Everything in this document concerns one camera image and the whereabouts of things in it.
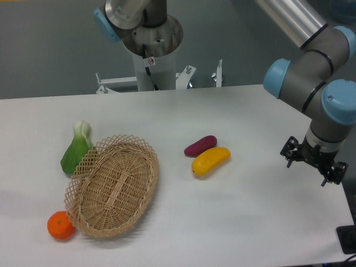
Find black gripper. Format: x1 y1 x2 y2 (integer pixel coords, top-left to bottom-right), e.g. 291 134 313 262
280 136 348 186

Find woven wicker basket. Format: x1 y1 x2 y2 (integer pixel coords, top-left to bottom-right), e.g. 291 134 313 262
65 135 159 238

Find black device at table edge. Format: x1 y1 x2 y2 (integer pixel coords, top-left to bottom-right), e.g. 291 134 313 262
336 225 355 255

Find purple sweet potato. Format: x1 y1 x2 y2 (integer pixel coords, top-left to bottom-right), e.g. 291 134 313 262
184 135 217 157

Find black cable on pedestal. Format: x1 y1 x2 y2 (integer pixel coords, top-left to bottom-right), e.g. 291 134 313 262
141 43 161 91

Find green bok choy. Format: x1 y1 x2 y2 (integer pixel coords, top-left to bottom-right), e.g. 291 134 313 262
60 120 93 174

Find yellow mango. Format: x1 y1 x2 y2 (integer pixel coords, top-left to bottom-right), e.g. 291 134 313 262
191 147 231 177

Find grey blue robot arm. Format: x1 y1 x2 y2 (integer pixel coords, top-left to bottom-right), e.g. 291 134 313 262
93 1 355 184

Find orange tangerine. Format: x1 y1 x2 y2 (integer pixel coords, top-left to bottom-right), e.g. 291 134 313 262
47 211 76 240

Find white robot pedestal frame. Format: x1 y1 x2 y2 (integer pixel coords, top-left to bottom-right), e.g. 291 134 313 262
95 48 225 95

